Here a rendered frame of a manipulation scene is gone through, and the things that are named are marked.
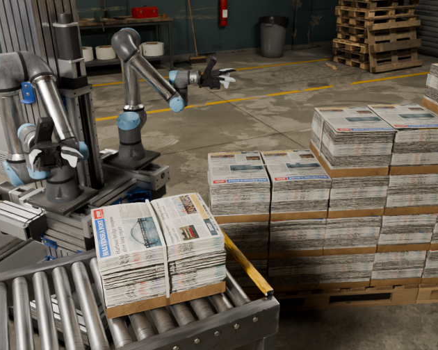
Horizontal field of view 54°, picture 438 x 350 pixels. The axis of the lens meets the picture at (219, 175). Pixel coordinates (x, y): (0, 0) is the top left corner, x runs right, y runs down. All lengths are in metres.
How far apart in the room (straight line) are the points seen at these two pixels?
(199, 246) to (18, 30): 1.29
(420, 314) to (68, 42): 2.29
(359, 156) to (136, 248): 1.24
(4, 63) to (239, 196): 1.13
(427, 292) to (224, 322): 1.66
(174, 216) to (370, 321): 1.52
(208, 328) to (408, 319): 1.57
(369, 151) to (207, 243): 1.09
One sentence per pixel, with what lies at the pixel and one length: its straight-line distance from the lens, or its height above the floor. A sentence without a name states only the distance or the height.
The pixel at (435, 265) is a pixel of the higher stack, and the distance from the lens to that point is 2.70.
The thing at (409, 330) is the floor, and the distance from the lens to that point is 2.64.
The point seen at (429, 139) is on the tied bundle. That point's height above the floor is 1.01.
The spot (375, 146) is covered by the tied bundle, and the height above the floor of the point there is 0.99.
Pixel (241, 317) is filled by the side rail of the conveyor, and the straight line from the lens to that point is 1.38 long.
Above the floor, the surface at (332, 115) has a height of 1.07.
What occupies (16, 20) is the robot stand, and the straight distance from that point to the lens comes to 2.14.
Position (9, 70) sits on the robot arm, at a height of 1.41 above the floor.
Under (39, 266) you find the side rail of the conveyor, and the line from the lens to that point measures 1.69.
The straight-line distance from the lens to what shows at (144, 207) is 1.48.
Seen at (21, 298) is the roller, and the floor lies 0.80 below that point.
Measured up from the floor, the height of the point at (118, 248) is 1.03.
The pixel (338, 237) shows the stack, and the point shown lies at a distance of 2.33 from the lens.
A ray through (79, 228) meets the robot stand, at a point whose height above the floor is 0.72.
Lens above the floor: 1.77
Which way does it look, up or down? 26 degrees down
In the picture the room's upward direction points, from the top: straight up
